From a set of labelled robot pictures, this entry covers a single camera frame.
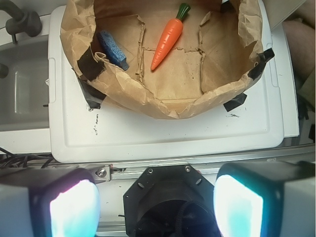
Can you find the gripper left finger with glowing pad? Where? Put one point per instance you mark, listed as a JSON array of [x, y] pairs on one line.
[[47, 202]]

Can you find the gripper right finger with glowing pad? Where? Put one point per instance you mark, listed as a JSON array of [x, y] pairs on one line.
[[266, 199]]

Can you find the orange toy carrot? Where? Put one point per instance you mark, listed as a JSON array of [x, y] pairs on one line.
[[169, 36]]

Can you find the white plastic cutting board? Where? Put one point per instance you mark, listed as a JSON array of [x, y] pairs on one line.
[[109, 134]]

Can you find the black tape right lower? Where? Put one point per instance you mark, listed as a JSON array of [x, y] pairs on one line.
[[235, 102]]

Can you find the black tape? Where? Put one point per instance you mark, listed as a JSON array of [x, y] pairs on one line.
[[89, 67], [235, 102], [93, 97], [264, 58]]

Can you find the grey toy sink basin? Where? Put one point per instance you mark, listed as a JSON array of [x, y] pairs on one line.
[[24, 94]]

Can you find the black tape left lower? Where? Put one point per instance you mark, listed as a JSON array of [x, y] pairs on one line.
[[93, 97]]

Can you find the black tape right upper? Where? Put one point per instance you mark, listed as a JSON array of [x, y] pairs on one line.
[[264, 58]]

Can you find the black tape left upper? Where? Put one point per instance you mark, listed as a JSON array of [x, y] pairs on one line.
[[89, 67]]

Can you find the brown paper bag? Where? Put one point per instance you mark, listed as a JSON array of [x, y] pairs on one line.
[[207, 67]]

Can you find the blue sponge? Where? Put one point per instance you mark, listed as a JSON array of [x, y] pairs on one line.
[[112, 51]]

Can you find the grey toy faucet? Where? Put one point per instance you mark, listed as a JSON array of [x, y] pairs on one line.
[[21, 21]]

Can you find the aluminium frame rail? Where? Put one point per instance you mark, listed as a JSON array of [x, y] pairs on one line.
[[208, 164]]

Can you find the black octagonal mount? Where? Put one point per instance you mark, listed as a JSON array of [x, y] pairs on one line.
[[170, 201]]

